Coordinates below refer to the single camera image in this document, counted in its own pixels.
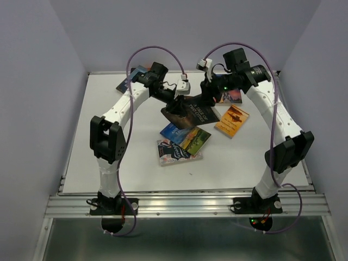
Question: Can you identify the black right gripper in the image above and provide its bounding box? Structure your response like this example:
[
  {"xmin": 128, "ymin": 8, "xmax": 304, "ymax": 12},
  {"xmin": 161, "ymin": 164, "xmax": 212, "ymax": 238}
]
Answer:
[{"xmin": 196, "ymin": 71, "xmax": 237, "ymax": 107}]

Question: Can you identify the Tale of Two Cities book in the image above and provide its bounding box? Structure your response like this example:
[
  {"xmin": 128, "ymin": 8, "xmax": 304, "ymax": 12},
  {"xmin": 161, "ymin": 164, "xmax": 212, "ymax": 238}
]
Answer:
[{"xmin": 161, "ymin": 96, "xmax": 221, "ymax": 129}]

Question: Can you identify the Jane Eyre blue book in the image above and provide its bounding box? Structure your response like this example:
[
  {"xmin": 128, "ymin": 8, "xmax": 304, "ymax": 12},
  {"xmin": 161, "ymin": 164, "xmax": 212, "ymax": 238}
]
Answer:
[{"xmin": 215, "ymin": 90, "xmax": 242, "ymax": 105}]

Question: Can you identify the Huckleberry Finn orange book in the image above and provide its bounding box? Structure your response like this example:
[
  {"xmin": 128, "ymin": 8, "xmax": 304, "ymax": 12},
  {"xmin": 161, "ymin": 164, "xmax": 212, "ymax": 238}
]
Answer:
[{"xmin": 214, "ymin": 105, "xmax": 249, "ymax": 139}]

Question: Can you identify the Nineteen Eighty Four blue book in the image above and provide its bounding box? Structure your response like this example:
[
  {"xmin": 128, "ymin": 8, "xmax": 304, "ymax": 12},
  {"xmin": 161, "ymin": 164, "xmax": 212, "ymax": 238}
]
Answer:
[{"xmin": 116, "ymin": 65, "xmax": 148, "ymax": 94}]

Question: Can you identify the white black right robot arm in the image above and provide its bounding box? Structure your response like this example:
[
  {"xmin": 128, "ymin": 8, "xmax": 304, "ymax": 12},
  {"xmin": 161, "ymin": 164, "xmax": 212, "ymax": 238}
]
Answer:
[{"xmin": 196, "ymin": 48, "xmax": 314, "ymax": 214}]

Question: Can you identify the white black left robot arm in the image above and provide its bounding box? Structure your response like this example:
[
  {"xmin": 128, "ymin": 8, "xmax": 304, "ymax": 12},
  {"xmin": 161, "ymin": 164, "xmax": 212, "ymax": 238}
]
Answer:
[{"xmin": 87, "ymin": 63, "xmax": 190, "ymax": 215}]

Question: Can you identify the Animal Farm blue book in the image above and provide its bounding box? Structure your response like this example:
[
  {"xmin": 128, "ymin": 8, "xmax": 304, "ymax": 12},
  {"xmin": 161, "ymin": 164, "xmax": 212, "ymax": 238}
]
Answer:
[{"xmin": 160, "ymin": 123, "xmax": 211, "ymax": 156}]

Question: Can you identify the Little Women floral book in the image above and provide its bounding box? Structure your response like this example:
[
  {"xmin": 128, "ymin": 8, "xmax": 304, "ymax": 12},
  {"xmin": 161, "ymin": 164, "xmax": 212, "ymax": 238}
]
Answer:
[{"xmin": 157, "ymin": 139, "xmax": 203, "ymax": 167}]

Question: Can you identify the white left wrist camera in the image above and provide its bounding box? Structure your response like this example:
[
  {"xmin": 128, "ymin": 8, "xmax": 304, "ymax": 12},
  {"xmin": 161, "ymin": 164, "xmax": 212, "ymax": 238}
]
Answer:
[{"xmin": 175, "ymin": 80, "xmax": 191, "ymax": 96}]

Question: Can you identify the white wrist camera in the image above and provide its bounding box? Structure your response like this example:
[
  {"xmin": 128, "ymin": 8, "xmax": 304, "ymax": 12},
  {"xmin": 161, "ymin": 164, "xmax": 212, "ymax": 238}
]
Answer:
[
  {"xmin": 196, "ymin": 58, "xmax": 213, "ymax": 83},
  {"xmin": 175, "ymin": 80, "xmax": 191, "ymax": 96}
]

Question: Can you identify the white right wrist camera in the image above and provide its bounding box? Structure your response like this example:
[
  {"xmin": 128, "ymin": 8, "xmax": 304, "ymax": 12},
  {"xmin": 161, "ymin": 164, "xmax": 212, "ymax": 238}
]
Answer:
[{"xmin": 196, "ymin": 58, "xmax": 213, "ymax": 83}]

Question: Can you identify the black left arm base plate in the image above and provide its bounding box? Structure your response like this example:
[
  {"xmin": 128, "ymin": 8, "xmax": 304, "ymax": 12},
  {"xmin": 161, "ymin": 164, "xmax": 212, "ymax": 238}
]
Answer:
[{"xmin": 86, "ymin": 197, "xmax": 139, "ymax": 234}]

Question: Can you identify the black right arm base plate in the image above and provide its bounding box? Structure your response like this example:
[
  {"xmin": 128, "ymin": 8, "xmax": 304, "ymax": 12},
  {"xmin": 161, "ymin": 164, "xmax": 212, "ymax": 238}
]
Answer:
[{"xmin": 229, "ymin": 194, "xmax": 283, "ymax": 232}]

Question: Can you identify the aluminium front rail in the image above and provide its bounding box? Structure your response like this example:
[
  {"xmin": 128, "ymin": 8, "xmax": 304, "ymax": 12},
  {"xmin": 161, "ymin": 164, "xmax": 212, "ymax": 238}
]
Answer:
[{"xmin": 44, "ymin": 191, "xmax": 331, "ymax": 219}]

